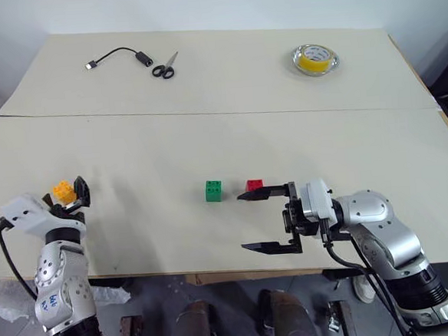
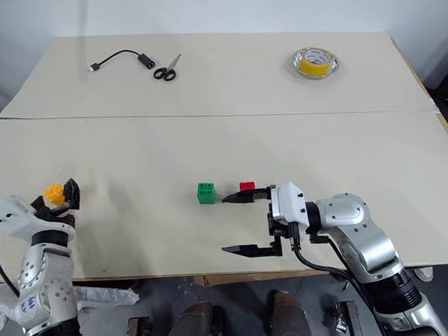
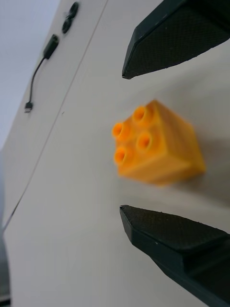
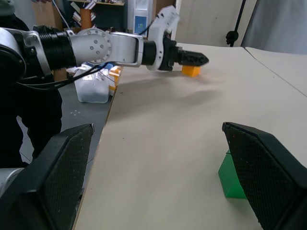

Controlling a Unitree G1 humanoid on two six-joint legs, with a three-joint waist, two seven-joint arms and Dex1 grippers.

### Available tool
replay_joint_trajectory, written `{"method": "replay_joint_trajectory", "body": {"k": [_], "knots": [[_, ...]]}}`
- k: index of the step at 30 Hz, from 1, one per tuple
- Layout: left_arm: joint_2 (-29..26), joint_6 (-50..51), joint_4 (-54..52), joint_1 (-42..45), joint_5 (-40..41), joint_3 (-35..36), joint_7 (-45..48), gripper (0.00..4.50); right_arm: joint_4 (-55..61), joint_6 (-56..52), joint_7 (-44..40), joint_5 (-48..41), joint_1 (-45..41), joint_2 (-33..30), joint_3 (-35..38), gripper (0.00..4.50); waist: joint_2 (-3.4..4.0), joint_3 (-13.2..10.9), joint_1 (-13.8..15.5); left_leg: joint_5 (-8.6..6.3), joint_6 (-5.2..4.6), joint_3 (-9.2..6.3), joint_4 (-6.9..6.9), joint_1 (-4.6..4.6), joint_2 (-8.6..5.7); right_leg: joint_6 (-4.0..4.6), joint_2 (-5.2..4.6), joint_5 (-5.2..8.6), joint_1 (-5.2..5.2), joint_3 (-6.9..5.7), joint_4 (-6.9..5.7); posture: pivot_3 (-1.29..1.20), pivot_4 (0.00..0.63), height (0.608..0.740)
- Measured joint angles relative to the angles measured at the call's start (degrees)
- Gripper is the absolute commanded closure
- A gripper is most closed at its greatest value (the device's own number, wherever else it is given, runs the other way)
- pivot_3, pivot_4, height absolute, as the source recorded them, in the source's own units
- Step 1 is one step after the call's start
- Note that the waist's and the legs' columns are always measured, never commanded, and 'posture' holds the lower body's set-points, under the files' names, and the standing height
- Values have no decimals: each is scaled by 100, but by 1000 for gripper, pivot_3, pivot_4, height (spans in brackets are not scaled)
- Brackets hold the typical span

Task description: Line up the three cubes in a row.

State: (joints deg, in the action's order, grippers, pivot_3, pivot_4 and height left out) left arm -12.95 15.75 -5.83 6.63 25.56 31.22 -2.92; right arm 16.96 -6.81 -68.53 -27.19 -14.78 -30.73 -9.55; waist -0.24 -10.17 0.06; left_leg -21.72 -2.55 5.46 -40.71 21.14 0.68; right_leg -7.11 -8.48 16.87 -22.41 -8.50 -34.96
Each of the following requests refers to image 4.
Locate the white plastic container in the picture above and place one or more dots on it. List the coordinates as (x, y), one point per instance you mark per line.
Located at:
(92, 87)

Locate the green cube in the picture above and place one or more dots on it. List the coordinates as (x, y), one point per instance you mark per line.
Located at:
(230, 182)

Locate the orange and white box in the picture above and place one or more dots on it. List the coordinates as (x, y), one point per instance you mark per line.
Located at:
(114, 80)

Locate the bookshelf with books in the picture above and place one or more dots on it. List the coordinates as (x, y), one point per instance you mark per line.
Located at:
(96, 14)

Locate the orange cube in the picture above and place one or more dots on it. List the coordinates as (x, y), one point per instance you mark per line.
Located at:
(190, 71)

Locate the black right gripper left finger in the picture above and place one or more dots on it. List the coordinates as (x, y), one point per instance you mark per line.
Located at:
(60, 172)

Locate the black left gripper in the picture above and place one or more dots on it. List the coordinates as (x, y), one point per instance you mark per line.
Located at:
(171, 54)

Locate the black stand pole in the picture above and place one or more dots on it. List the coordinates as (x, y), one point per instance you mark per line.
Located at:
(236, 26)

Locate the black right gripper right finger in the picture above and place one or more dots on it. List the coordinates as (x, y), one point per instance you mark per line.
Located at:
(263, 172)

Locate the adjoining light wooden table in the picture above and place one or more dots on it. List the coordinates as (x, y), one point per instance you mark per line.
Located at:
(283, 64)

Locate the silver robot body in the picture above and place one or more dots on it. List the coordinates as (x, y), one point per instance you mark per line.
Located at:
(8, 178)

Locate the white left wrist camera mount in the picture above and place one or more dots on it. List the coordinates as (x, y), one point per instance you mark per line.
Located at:
(160, 28)

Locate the white poster with blue square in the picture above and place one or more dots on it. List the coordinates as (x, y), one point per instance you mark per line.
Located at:
(140, 20)

